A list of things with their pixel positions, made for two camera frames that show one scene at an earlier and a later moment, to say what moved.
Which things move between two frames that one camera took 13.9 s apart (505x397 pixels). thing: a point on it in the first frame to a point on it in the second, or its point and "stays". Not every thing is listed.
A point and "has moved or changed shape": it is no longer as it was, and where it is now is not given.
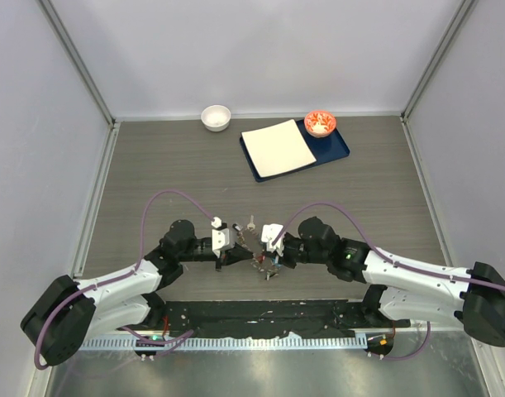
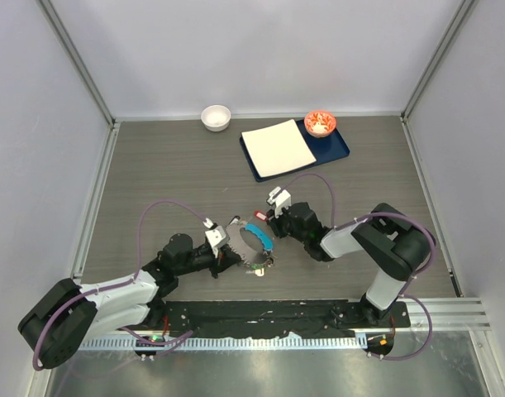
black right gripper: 286,261 to 275,223
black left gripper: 232,255 to 225,259
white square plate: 278,147 stays
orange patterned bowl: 320,123 stays
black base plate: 270,318 stays
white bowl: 215,117 stays
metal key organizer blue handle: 269,265 has moved or changed shape
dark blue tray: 322,149 stays
